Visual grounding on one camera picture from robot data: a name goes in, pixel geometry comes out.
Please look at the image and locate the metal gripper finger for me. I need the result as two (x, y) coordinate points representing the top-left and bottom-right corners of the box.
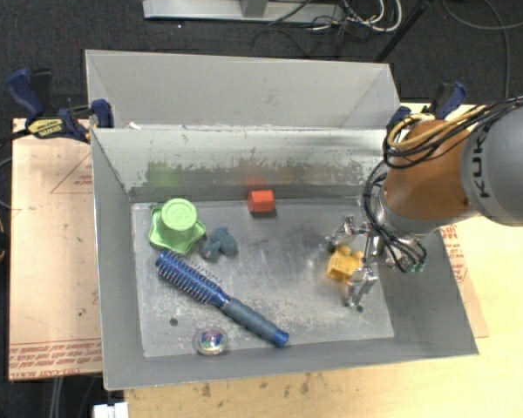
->
(325, 214), (368, 253)
(344, 265), (380, 309)

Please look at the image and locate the yellow toy figure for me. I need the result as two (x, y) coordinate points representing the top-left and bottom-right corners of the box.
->
(326, 245), (365, 285)

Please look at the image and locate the red block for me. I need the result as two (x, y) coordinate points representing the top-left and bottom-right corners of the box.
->
(246, 189), (276, 215)

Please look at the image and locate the grey metal bin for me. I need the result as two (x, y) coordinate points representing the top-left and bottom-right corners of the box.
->
(85, 49), (480, 392)

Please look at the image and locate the grey-blue toy animal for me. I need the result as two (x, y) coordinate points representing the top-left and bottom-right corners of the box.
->
(200, 226), (239, 260)

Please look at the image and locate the blue hairbrush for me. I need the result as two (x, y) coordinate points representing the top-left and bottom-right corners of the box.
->
(154, 249), (290, 349)

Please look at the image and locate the iridescent glass dome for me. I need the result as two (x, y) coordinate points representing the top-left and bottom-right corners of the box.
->
(192, 326), (229, 357)

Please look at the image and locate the green plastic cup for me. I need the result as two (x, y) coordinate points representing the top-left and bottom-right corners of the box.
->
(147, 197), (207, 256)

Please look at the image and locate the brown cardboard board, red print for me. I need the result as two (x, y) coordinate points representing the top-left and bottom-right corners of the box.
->
(7, 117), (492, 383)

